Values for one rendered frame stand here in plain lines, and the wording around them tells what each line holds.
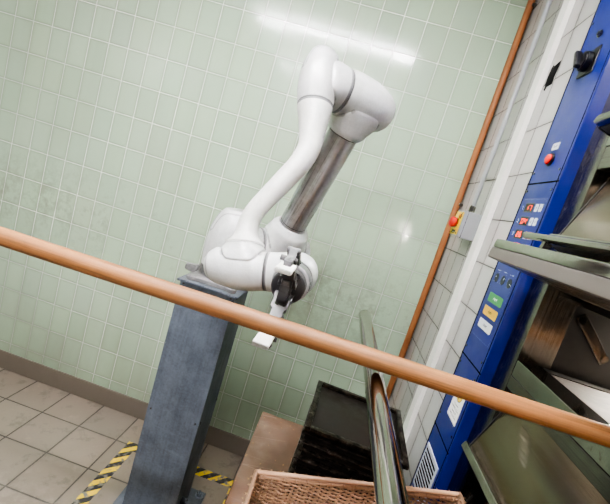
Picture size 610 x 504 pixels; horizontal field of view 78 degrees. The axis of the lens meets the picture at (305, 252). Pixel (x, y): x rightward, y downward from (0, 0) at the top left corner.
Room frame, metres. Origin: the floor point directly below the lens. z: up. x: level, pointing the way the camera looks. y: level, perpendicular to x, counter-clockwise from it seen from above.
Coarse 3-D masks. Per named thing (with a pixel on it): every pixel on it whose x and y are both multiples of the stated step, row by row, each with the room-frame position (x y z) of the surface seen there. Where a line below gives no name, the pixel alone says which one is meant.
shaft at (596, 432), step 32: (32, 256) 0.58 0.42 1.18; (64, 256) 0.57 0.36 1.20; (160, 288) 0.56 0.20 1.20; (256, 320) 0.55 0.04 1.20; (352, 352) 0.54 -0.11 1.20; (384, 352) 0.55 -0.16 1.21; (448, 384) 0.53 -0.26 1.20; (480, 384) 0.54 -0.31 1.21; (544, 416) 0.52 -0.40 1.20; (576, 416) 0.52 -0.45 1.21
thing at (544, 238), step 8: (528, 232) 0.82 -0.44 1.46; (536, 240) 0.78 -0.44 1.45; (544, 240) 0.74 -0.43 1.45; (552, 240) 0.71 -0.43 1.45; (560, 240) 0.69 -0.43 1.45; (568, 240) 0.66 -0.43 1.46; (576, 240) 0.64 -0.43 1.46; (584, 240) 0.63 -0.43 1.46; (544, 248) 0.73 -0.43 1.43; (584, 248) 0.62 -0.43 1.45; (592, 248) 0.60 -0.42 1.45; (600, 248) 0.58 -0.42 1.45; (608, 248) 0.56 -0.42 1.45
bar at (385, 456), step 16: (368, 320) 0.81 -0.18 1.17; (368, 336) 0.70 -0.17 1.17; (368, 368) 0.56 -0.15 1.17; (368, 384) 0.51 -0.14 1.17; (384, 384) 0.52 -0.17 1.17; (368, 400) 0.47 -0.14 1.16; (384, 400) 0.46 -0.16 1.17; (368, 416) 0.44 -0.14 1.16; (384, 416) 0.42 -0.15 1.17; (384, 432) 0.39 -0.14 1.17; (384, 448) 0.36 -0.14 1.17; (384, 464) 0.34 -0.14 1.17; (400, 464) 0.35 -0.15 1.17; (384, 480) 0.32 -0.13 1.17; (400, 480) 0.32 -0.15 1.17; (384, 496) 0.30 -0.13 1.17; (400, 496) 0.30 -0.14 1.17
